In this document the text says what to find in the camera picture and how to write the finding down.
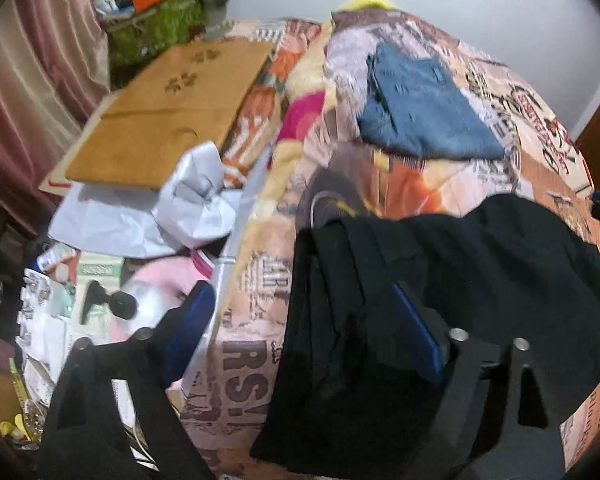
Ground black pants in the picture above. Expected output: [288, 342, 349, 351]
[250, 194, 600, 479]

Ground green patterned storage box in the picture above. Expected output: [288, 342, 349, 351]
[105, 0, 206, 68]

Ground wooden folding lap table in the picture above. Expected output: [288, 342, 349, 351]
[40, 38, 274, 195]

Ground white crumpled plastic bag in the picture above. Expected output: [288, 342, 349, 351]
[47, 141, 242, 259]

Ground printed newspaper bed cover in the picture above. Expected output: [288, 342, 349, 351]
[182, 9, 600, 479]

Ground pink striped curtain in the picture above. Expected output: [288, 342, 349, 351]
[0, 0, 109, 231]

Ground folded blue jeans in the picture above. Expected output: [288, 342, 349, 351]
[358, 42, 505, 160]

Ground black massage gun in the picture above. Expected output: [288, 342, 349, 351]
[80, 281, 137, 325]

